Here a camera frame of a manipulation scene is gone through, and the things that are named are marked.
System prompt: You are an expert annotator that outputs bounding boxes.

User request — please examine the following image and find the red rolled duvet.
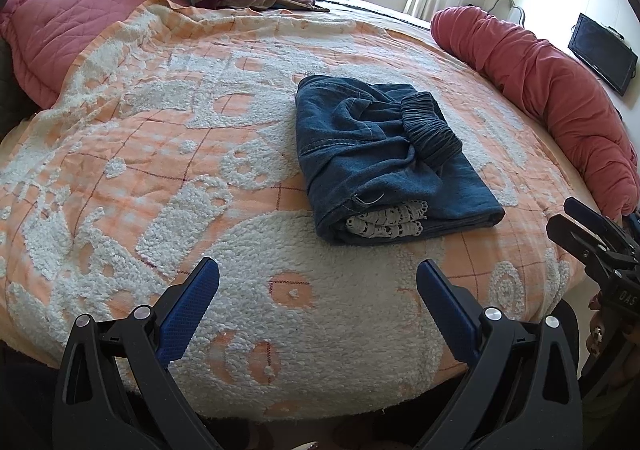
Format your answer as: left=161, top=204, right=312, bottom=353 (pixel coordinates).
left=431, top=6, right=639, bottom=219

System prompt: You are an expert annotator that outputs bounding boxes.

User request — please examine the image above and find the pink quilted pillow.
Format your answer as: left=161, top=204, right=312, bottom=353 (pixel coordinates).
left=1, top=0, right=189, bottom=109

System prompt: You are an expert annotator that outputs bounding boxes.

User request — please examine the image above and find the orange white bear blanket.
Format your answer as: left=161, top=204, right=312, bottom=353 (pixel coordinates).
left=1, top=0, right=588, bottom=420

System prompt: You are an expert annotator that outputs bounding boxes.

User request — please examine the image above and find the right hand thumb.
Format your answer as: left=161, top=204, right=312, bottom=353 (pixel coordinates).
left=586, top=293, right=604, bottom=358

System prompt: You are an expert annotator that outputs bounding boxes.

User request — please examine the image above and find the black monitor screen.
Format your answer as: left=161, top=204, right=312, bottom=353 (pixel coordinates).
left=568, top=13, right=638, bottom=96

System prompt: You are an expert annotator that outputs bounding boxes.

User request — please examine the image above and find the blue denim pants lace trim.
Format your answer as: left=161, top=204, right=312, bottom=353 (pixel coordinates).
left=295, top=74, right=504, bottom=245

